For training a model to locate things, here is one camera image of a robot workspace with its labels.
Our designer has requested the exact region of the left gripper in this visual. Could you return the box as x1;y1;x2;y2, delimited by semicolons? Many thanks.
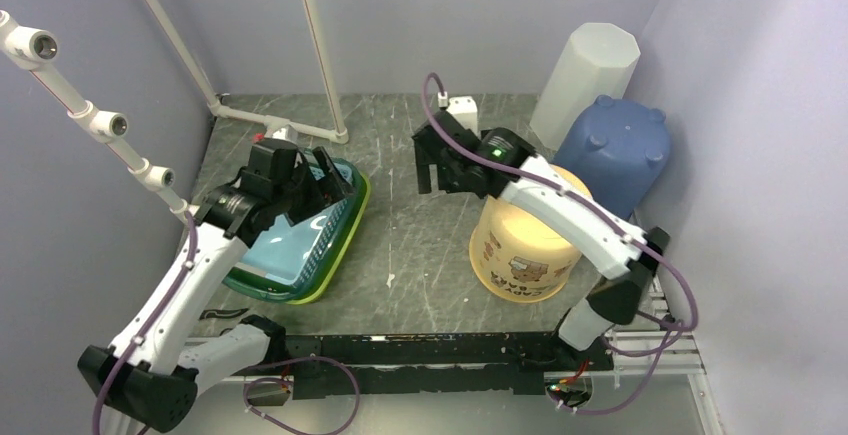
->
271;146;354;227

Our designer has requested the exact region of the dark green basket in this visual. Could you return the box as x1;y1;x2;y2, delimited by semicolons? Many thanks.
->
223;147;369;301

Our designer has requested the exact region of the cream cartoon bucket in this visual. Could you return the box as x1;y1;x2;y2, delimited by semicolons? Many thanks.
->
469;197;582;303

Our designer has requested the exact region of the lime green basket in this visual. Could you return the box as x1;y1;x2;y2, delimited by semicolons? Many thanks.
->
286;177;372;305

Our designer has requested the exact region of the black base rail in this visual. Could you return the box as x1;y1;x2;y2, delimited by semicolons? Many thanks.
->
241;331;614;400

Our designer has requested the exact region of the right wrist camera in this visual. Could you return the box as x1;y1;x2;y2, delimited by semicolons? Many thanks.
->
437;92;480;135

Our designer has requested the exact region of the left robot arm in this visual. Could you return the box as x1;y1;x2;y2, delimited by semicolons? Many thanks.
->
77;139;355;434

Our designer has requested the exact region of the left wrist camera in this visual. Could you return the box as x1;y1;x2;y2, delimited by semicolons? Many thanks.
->
253;125;298;144

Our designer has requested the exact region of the white octagonal bin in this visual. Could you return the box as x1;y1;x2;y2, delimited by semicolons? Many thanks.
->
529;22;641;150

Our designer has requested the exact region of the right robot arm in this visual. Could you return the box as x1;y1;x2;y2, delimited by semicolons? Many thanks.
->
412;111;668;370

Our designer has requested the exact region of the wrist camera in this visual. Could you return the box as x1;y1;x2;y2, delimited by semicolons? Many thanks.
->
253;125;298;144
437;92;480;135

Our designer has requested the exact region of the light blue perforated basket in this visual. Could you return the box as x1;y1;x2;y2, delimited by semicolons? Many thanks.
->
238;153;356;287

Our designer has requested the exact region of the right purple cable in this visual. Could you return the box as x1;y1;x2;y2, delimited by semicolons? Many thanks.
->
422;72;700;418

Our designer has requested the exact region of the blue bucket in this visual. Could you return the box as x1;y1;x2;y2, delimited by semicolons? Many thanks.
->
552;95;671;219

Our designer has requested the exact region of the black flat handle piece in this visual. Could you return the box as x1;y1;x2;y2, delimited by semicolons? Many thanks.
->
199;308;250;321

